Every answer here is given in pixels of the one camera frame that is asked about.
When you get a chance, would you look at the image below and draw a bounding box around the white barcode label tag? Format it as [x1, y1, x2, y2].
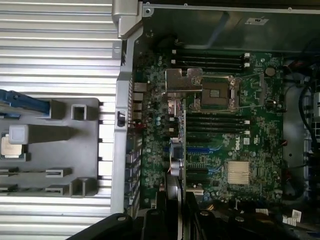
[283, 209, 304, 226]

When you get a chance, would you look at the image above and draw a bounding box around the open grey pc case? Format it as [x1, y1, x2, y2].
[111, 0, 320, 240]

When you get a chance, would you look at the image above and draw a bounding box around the black RAM slot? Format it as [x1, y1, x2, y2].
[172, 53, 251, 62]
[186, 119, 251, 127]
[170, 58, 251, 71]
[186, 113, 251, 121]
[186, 126, 251, 133]
[171, 48, 251, 59]
[186, 131, 251, 138]

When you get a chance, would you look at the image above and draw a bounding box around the black expansion slot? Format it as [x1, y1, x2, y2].
[186, 168, 210, 176]

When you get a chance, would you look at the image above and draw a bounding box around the green Dell motherboard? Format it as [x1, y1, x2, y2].
[134, 47, 286, 202]

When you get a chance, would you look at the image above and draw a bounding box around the blue expansion slot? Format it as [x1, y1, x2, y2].
[163, 147, 210, 154]

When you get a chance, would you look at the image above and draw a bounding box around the silver metal table bracket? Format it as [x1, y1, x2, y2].
[111, 0, 144, 40]

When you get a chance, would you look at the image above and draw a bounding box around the grey metal power supply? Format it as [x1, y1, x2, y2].
[149, 6, 320, 54]

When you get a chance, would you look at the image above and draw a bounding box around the CPU chip silver lid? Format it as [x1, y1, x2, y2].
[0, 133, 26, 160]

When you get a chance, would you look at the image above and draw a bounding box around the grey plastic parts rack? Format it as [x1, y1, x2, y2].
[0, 97, 101, 199]

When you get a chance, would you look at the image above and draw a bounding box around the CPU socket with metal frame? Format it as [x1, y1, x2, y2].
[191, 74, 242, 111]

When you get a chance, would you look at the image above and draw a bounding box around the silver chipset heatsink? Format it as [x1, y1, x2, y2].
[226, 160, 252, 188]

